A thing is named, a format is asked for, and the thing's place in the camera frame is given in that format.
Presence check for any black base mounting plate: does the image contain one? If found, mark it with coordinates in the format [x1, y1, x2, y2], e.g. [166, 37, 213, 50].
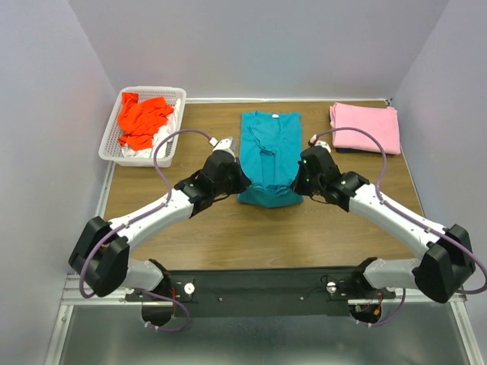
[125, 268, 404, 319]

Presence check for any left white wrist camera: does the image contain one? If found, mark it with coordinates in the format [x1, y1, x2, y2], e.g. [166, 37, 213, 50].
[208, 137, 237, 154]

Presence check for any purple cable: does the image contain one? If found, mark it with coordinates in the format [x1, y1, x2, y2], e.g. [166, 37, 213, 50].
[78, 129, 214, 334]
[315, 127, 487, 328]

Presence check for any white t shirt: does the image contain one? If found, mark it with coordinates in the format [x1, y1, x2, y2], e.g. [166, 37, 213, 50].
[118, 93, 181, 159]

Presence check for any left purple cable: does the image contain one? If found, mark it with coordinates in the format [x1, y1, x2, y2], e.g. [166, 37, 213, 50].
[78, 129, 214, 334]

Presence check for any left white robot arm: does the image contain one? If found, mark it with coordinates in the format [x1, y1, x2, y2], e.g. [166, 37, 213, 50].
[68, 150, 250, 300]

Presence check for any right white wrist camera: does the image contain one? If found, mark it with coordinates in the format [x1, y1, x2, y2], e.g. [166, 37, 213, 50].
[308, 135, 332, 153]

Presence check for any teal polo shirt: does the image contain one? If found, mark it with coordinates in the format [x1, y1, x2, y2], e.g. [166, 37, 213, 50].
[237, 111, 304, 208]

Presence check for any orange t shirt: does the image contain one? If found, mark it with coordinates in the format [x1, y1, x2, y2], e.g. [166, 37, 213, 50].
[118, 92, 174, 151]

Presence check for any folded dark navy shirt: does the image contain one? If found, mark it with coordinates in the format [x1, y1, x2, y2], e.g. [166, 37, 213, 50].
[336, 148, 380, 154]

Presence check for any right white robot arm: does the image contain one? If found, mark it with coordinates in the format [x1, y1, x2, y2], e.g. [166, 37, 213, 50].
[292, 145, 476, 303]

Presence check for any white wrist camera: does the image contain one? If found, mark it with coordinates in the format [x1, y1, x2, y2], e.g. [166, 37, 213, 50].
[308, 135, 332, 153]
[208, 137, 237, 154]

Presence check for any folded pink t shirt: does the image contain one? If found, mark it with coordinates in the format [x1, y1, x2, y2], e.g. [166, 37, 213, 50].
[329, 103, 401, 155]

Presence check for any aluminium frame rail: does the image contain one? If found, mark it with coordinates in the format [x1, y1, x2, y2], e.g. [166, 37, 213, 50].
[41, 163, 487, 365]

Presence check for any white plastic laundry basket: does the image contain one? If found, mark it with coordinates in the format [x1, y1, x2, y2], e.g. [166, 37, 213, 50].
[98, 86, 186, 167]

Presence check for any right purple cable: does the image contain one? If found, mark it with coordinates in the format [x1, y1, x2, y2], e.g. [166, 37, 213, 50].
[315, 127, 487, 328]

